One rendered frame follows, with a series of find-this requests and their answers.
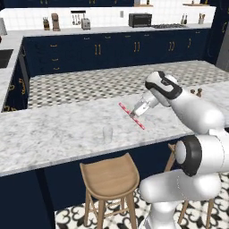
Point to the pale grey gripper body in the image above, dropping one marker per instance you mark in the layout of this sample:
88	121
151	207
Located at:
140	108

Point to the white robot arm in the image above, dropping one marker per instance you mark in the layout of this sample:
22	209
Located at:
196	113

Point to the red white striped straw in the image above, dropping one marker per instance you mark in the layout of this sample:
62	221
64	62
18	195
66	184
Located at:
138	122

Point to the brown pepper shaker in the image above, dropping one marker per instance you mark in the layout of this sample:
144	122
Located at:
199	92
193	91

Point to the wooden bar stool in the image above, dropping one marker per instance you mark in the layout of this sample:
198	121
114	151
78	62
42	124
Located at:
171	161
110	176

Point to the dark blue base cupboards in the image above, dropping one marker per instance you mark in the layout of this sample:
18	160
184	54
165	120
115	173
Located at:
119	50

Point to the black hob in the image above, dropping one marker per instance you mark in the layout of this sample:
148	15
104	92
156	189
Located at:
169	26

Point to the black toaster oven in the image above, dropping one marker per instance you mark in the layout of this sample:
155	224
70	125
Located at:
140	20

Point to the grey fridge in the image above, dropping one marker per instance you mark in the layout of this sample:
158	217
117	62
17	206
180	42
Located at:
223	58

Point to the dark bottle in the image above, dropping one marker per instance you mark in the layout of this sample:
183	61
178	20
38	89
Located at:
185	19
182	19

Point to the silver toaster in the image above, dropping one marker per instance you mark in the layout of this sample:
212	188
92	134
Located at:
86	23

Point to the pot with wooden tools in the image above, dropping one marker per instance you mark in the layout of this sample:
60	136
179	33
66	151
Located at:
201	19

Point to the dark blue tall cupboard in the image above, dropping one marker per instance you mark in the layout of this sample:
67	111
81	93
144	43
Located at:
219	29

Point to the dark blue side cupboards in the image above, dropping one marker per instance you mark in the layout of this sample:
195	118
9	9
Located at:
17	86

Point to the knife block with knives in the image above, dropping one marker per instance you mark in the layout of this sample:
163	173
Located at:
46	24

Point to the black sink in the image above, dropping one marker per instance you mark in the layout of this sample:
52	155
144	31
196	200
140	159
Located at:
5	58

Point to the dark blue island base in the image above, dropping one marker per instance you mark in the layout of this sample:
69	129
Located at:
27	196

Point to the white lamp shade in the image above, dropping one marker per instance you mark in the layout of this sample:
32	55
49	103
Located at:
2	27

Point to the grey wall socket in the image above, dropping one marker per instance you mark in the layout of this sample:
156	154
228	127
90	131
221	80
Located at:
121	14

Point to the wooden wall shelf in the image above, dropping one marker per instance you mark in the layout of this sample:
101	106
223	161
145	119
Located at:
143	4
192	4

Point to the rail with hanging tools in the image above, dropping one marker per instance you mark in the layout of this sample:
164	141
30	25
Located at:
78	16

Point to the dark blue wall cupboards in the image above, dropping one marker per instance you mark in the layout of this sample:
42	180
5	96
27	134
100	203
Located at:
68	3

